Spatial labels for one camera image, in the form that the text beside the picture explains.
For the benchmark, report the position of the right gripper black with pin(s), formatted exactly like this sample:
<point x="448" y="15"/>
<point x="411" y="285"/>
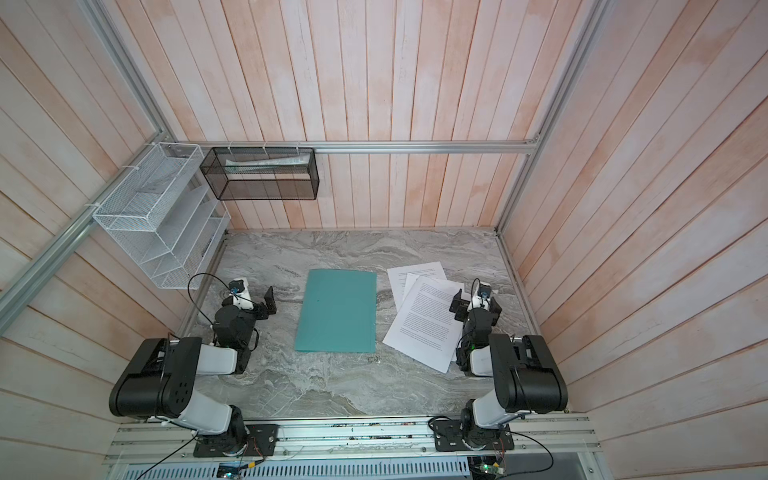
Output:
<point x="463" y="306"/>

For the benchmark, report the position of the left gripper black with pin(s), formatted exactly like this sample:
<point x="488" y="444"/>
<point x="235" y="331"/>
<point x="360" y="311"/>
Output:
<point x="260" y="306"/>

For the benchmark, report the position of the printed paper sheet front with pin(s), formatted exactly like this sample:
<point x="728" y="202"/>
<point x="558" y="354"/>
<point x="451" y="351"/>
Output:
<point x="424" y="329"/>

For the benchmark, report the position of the green file folder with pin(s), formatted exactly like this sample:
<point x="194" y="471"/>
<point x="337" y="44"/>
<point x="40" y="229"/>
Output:
<point x="338" y="313"/>

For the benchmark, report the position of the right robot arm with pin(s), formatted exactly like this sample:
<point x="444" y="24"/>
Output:
<point x="526" y="378"/>

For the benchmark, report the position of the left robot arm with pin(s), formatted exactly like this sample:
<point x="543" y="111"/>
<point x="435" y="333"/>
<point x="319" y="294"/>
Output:
<point x="159" y="381"/>

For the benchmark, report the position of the printed paper sheet middle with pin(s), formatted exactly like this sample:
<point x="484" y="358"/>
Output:
<point x="448" y="286"/>

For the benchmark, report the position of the papers in black basket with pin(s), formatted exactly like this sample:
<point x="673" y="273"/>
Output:
<point x="282" y="165"/>

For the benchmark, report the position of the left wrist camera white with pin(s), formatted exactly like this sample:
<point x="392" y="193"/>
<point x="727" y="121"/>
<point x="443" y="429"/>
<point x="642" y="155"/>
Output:
<point x="239" y="290"/>

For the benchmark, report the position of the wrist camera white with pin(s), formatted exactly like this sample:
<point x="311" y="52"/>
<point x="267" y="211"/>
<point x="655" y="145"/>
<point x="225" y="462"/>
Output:
<point x="239" y="290"/>
<point x="485" y="304"/>

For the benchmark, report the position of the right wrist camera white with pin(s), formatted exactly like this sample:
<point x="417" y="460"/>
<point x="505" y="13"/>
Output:
<point x="485" y="304"/>

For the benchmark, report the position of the right camera cable black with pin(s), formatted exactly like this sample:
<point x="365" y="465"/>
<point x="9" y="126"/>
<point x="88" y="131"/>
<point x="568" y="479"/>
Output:
<point x="477" y="290"/>

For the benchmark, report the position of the camera cable black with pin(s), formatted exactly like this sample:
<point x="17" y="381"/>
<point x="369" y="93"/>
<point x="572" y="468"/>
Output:
<point x="477" y="290"/>
<point x="197" y="290"/>

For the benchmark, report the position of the left camera cable black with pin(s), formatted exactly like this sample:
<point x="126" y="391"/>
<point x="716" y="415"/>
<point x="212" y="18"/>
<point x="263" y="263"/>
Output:
<point x="197" y="290"/>

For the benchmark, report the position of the black mesh wall basket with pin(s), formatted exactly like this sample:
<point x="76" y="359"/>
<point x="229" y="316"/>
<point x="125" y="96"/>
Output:
<point x="299" y="186"/>

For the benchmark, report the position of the white wire mesh shelf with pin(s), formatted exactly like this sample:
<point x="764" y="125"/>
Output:
<point x="170" y="227"/>

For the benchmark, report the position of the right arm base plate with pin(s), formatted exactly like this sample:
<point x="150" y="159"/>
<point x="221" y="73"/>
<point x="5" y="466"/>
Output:
<point x="453" y="435"/>

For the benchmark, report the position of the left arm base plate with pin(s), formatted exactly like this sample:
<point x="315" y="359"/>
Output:
<point x="251" y="440"/>

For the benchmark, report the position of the aluminium mounting rail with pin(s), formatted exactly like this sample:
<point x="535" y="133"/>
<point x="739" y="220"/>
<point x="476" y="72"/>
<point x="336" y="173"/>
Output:
<point x="353" y="438"/>

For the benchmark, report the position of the horizontal aluminium wall bar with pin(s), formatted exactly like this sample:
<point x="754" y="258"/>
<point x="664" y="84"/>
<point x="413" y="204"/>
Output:
<point x="386" y="147"/>

